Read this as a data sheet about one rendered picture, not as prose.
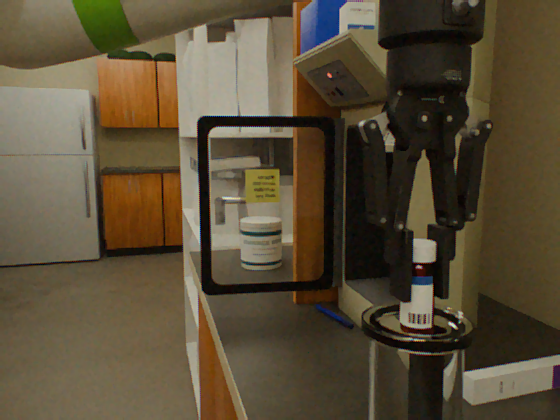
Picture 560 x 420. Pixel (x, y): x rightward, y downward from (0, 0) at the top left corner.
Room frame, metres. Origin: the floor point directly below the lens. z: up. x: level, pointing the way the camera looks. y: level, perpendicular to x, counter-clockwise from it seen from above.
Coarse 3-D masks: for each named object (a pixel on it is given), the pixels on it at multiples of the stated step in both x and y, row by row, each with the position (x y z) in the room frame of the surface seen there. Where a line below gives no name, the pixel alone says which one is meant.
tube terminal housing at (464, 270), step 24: (360, 0) 1.05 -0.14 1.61; (480, 48) 0.90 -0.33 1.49; (480, 72) 0.92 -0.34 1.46; (480, 96) 0.93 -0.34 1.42; (360, 120) 1.03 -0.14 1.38; (456, 144) 0.86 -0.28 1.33; (432, 192) 0.84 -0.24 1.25; (480, 192) 0.99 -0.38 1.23; (408, 216) 0.83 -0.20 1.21; (432, 216) 0.84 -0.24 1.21; (480, 216) 1.01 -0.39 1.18; (456, 240) 0.86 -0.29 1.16; (480, 240) 1.03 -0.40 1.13; (456, 264) 0.86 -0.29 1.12; (456, 288) 0.86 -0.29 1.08; (360, 312) 1.02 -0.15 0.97
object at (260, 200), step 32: (224, 128) 1.08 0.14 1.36; (256, 128) 1.10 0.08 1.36; (288, 128) 1.11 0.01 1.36; (224, 160) 1.08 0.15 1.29; (256, 160) 1.10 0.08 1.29; (288, 160) 1.11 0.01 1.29; (320, 160) 1.12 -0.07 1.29; (224, 192) 1.08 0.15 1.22; (256, 192) 1.10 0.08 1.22; (288, 192) 1.11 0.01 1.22; (320, 192) 1.12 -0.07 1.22; (256, 224) 1.10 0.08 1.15; (288, 224) 1.11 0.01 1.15; (320, 224) 1.12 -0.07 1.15; (224, 256) 1.08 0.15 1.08; (256, 256) 1.10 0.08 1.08; (288, 256) 1.11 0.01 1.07; (320, 256) 1.12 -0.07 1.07
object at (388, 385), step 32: (384, 320) 0.51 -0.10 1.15; (448, 320) 0.49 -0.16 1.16; (384, 352) 0.45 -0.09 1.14; (416, 352) 0.42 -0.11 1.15; (448, 352) 0.43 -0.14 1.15; (384, 384) 0.45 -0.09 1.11; (416, 384) 0.43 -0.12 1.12; (448, 384) 0.44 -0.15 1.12; (384, 416) 0.45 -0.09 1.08; (416, 416) 0.43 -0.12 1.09; (448, 416) 0.44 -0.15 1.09
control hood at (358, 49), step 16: (352, 32) 0.80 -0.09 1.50; (368, 32) 0.81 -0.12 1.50; (320, 48) 0.93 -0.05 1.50; (336, 48) 0.87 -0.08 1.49; (352, 48) 0.83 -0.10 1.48; (368, 48) 0.81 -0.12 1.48; (304, 64) 1.05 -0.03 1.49; (320, 64) 0.98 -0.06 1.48; (352, 64) 0.87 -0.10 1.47; (368, 64) 0.83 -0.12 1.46; (384, 64) 0.82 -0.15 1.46; (368, 80) 0.87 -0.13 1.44; (384, 80) 0.83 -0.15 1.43; (384, 96) 0.87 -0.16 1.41
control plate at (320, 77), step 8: (328, 64) 0.95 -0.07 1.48; (336, 64) 0.92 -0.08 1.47; (312, 72) 1.05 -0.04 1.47; (320, 72) 1.01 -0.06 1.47; (328, 72) 0.98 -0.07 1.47; (344, 72) 0.92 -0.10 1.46; (320, 80) 1.05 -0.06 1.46; (328, 80) 1.01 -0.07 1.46; (336, 80) 0.98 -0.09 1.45; (344, 80) 0.95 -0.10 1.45; (352, 80) 0.92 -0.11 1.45; (320, 88) 1.08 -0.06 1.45; (328, 88) 1.05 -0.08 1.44; (360, 88) 0.92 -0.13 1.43; (328, 96) 1.08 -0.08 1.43; (336, 96) 1.05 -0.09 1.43; (344, 96) 1.01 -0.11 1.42; (352, 96) 0.98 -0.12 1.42; (360, 96) 0.95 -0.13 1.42; (368, 96) 0.92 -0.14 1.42
